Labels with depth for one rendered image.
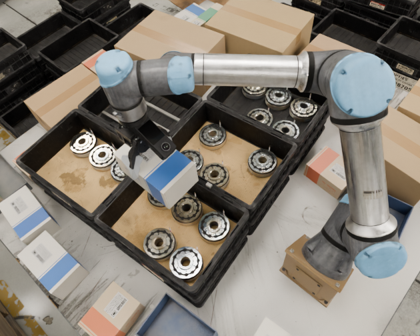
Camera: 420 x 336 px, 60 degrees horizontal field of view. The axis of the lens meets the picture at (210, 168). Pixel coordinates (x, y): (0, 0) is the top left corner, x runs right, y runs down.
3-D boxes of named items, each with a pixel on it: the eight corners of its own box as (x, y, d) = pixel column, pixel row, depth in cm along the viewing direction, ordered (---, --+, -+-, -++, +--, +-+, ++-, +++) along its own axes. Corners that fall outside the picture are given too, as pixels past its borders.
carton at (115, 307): (119, 287, 124) (113, 281, 118) (145, 308, 120) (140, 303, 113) (86, 328, 118) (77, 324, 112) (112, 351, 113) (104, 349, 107)
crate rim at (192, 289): (251, 215, 112) (251, 211, 110) (193, 297, 101) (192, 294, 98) (154, 157, 127) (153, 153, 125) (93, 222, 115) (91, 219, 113)
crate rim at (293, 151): (298, 148, 124) (299, 144, 122) (251, 215, 112) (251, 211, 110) (205, 102, 139) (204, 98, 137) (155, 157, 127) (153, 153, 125)
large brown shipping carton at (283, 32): (308, 49, 181) (315, 13, 164) (278, 87, 168) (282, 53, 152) (239, 25, 195) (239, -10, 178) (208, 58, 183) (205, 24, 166)
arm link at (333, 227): (352, 233, 112) (377, 197, 108) (369, 259, 100) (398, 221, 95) (318, 219, 111) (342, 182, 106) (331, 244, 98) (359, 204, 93)
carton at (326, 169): (356, 180, 139) (361, 169, 133) (337, 199, 135) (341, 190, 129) (322, 156, 146) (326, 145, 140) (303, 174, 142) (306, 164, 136)
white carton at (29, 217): (61, 228, 138) (51, 218, 130) (34, 250, 134) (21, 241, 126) (36, 196, 146) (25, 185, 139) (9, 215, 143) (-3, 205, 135)
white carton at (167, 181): (199, 180, 104) (195, 163, 96) (169, 209, 99) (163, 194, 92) (151, 145, 112) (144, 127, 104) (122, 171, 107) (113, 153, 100)
